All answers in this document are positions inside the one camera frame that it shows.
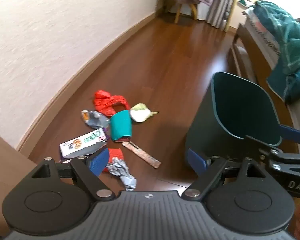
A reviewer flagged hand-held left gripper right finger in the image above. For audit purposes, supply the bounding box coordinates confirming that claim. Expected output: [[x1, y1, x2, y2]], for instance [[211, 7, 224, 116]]
[[181, 148, 268, 202]]

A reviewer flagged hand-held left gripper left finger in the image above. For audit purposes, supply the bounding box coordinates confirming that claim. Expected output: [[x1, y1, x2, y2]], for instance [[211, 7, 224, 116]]
[[31, 147, 115, 202]]

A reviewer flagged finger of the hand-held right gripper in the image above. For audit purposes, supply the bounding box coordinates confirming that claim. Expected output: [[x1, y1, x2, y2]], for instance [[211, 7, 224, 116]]
[[245, 135, 300, 173], [277, 124, 300, 153]]

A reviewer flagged orange foam fruit net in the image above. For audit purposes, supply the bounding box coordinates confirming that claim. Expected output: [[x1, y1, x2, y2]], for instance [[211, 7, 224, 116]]
[[102, 148, 124, 173]]

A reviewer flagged white printed cardboard box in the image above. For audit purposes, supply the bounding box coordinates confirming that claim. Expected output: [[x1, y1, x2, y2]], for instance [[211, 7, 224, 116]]
[[59, 128, 108, 159]]

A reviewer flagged grey wrapper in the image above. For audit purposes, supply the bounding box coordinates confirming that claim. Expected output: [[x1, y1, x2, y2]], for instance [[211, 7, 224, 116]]
[[107, 158, 137, 192]]

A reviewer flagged dark teal waste bin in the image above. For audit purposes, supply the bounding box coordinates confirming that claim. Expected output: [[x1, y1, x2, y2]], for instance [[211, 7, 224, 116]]
[[185, 72, 283, 178]]

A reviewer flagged silver snack wrapper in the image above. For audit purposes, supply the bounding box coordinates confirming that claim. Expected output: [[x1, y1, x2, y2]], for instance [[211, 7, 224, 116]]
[[80, 110, 111, 128]]

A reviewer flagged reddish brown strip wrapper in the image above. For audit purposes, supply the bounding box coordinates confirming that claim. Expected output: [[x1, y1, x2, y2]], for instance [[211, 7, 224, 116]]
[[122, 141, 162, 168]]

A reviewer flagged red plastic bag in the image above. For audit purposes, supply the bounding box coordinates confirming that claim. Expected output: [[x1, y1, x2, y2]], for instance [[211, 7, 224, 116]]
[[93, 90, 129, 117]]

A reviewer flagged white green wrapper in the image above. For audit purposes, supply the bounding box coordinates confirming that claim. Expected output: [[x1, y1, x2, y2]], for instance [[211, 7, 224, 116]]
[[129, 102, 161, 123]]

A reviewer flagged tan wooden panel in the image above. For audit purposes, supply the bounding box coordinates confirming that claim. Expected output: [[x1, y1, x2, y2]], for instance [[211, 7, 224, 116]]
[[0, 127, 39, 230]]

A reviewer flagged green plaid blanket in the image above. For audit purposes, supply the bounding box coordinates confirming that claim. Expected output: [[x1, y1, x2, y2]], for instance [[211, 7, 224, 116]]
[[254, 0, 300, 78]]

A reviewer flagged white green triangle cushion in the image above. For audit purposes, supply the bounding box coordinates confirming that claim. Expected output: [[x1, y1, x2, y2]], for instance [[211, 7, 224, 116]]
[[237, 0, 256, 8]]

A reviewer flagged grey striped curtain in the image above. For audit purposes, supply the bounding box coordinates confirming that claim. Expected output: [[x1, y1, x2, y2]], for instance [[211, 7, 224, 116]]
[[206, 0, 240, 30]]

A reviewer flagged wooden clothes rack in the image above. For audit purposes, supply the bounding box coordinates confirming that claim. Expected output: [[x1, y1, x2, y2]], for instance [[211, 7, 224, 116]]
[[160, 0, 198, 24]]

